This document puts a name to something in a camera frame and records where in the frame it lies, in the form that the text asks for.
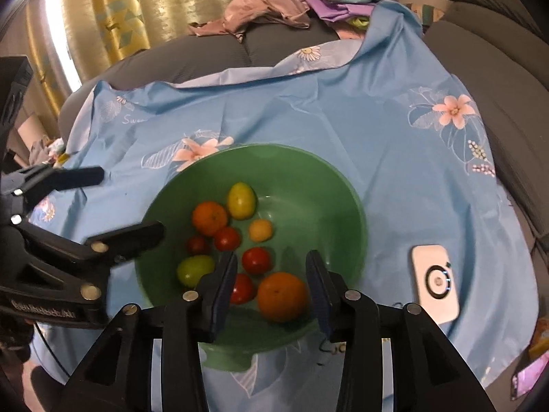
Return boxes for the white rounded device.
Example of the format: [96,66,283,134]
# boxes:
[411,244,462,326]

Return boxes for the yellow-green lemon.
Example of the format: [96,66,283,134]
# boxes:
[226,182,258,219]

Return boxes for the pink garment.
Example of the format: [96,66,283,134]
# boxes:
[187,0,312,44]

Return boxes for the small orange tangerine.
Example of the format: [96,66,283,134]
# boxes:
[191,201,229,237]

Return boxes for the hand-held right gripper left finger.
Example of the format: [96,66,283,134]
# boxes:
[64,251,238,412]

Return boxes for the green cherry tomato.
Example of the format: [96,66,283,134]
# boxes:
[177,254,216,287]

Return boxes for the red cherry tomato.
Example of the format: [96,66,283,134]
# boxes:
[241,247,272,275]
[229,273,257,305]
[213,227,242,252]
[187,235,211,255]

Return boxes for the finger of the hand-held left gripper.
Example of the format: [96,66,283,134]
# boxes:
[9,220,166,307]
[0,165,105,224]

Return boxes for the large orange tangerine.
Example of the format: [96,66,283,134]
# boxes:
[257,272,310,323]

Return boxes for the yellow curtain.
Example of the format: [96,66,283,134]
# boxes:
[26,0,399,95]

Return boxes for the purple garment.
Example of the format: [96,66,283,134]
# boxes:
[299,0,382,23]

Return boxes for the green bowl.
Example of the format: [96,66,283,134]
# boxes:
[134,144,370,372]

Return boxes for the blue floral cloth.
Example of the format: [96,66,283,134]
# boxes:
[32,0,539,412]

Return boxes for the pile of clothes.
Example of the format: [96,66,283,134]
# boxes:
[29,135,69,167]

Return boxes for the yellow-orange kumquat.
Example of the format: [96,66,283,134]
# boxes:
[249,219,274,242]

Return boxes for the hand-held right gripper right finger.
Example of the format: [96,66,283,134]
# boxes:
[304,250,496,412]

